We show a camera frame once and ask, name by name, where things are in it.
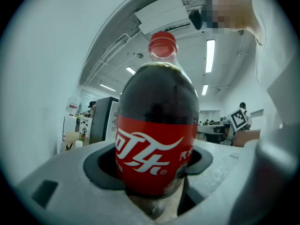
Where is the grey office desk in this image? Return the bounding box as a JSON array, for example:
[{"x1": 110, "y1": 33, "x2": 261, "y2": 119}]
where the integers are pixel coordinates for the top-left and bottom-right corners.
[{"x1": 197, "y1": 123, "x2": 232, "y2": 145}]

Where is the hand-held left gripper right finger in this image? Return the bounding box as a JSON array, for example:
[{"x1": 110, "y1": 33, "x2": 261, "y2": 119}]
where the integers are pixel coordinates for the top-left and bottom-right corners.
[{"x1": 177, "y1": 122, "x2": 300, "y2": 225}]

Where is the white bottle with black cap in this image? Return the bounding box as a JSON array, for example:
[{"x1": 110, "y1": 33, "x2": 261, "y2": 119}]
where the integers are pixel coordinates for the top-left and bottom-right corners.
[{"x1": 79, "y1": 122, "x2": 88, "y2": 140}]

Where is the black mini fridge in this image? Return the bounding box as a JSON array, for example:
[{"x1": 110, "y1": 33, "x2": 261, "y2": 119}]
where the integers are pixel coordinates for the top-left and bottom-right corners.
[{"x1": 90, "y1": 97, "x2": 120, "y2": 145}]

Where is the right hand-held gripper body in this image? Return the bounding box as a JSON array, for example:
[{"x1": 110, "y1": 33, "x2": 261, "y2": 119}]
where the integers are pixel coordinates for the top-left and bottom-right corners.
[{"x1": 224, "y1": 107, "x2": 249, "y2": 146}]

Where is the clear water dispenser jug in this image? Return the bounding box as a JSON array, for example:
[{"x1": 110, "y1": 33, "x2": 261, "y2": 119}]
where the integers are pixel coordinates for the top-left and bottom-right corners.
[{"x1": 66, "y1": 96, "x2": 82, "y2": 116}]

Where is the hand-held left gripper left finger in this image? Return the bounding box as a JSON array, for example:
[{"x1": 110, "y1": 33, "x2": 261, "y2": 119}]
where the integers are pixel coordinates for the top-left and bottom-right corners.
[{"x1": 15, "y1": 141, "x2": 153, "y2": 225}]

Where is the black head-worn camera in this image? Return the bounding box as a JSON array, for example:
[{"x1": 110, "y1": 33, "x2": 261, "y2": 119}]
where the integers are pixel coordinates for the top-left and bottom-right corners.
[{"x1": 188, "y1": 9, "x2": 203, "y2": 30}]

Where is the dark cola bottle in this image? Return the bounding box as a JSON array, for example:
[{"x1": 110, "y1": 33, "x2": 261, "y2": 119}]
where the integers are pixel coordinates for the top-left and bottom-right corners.
[{"x1": 114, "y1": 31, "x2": 200, "y2": 221}]

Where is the white ceiling air conditioner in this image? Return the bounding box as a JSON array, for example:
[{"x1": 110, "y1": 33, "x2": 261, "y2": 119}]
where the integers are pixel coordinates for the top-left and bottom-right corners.
[{"x1": 135, "y1": 0, "x2": 192, "y2": 35}]

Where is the person's face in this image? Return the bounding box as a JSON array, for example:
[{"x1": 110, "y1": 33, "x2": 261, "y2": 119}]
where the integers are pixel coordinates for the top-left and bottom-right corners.
[{"x1": 201, "y1": 0, "x2": 261, "y2": 35}]

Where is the person's right forearm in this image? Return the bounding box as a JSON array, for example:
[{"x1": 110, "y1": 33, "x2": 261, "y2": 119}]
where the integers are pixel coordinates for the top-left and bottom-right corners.
[{"x1": 233, "y1": 129, "x2": 261, "y2": 147}]

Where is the person's white t-shirt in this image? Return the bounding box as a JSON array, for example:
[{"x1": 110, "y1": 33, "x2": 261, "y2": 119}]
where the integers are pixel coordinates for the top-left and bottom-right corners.
[{"x1": 250, "y1": 0, "x2": 296, "y2": 84}]

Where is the white water dispenser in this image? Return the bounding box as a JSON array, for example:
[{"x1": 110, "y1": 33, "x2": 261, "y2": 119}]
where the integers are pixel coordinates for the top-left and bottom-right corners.
[{"x1": 62, "y1": 115, "x2": 77, "y2": 135}]

